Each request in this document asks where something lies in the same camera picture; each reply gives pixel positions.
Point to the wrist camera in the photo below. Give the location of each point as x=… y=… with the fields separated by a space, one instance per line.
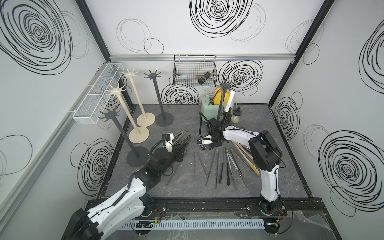
x=168 y=141
x=207 y=140

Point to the black wire wall basket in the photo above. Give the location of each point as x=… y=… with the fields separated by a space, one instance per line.
x=189 y=68

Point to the steel v-shaped tongs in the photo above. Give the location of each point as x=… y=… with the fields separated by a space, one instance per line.
x=198 y=162

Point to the grey slotted cable duct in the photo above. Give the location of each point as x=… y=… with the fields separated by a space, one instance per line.
x=215 y=224

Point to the back cream utensil rack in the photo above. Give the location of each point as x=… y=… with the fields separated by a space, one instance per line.
x=146 y=119

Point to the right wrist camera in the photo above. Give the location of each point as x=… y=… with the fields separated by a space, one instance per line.
x=207 y=140

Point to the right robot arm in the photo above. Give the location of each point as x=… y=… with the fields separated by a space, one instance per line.
x=265 y=153

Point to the dark bottle in basket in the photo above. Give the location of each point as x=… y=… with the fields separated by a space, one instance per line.
x=204 y=78

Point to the grey utensil rack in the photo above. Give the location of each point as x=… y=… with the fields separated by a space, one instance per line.
x=225 y=89
x=164 y=119
x=137 y=156

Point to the mint green toaster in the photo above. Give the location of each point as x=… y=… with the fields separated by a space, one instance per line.
x=210 y=111

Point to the white wire wall basket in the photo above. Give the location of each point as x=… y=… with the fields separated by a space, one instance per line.
x=99 y=94

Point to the front cream utensil rack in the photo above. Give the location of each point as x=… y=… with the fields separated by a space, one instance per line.
x=138 y=134

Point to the slim steel tongs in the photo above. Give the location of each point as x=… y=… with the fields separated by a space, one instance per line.
x=211 y=166

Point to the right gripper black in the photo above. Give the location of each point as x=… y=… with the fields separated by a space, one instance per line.
x=216 y=144

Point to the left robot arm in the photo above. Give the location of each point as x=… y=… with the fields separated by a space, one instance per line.
x=130 y=202

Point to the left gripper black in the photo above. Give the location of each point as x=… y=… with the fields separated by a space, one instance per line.
x=176 y=153

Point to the white handled slim tongs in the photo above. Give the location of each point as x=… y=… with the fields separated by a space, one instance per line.
x=233 y=167

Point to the cream utensil rack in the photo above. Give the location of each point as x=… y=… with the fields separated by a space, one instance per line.
x=146 y=119
x=138 y=134

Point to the glass sugar jar black lid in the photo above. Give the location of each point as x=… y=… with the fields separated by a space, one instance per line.
x=236 y=115

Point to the beige plastic tongs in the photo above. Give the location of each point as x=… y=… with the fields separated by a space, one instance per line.
x=245 y=159

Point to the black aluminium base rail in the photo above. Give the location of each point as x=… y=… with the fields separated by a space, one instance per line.
x=162 y=207

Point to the black tweezer tongs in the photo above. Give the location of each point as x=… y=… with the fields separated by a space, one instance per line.
x=225 y=170

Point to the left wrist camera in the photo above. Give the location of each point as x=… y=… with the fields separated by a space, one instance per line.
x=168 y=141

